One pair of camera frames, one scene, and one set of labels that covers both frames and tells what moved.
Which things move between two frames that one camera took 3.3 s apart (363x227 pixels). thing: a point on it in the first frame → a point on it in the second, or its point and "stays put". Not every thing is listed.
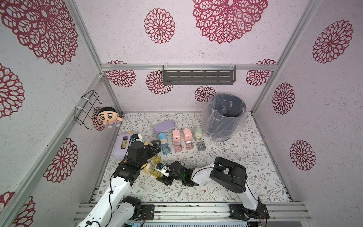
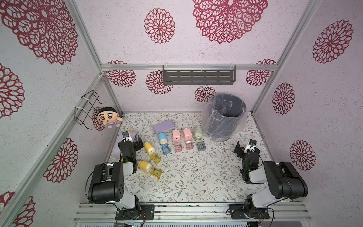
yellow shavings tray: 155,173 stays put
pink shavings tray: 178,147 stays put
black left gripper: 157,147 → 135,144
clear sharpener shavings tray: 201,146 stays put
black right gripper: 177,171 → 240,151
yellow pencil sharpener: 148,169 stays put
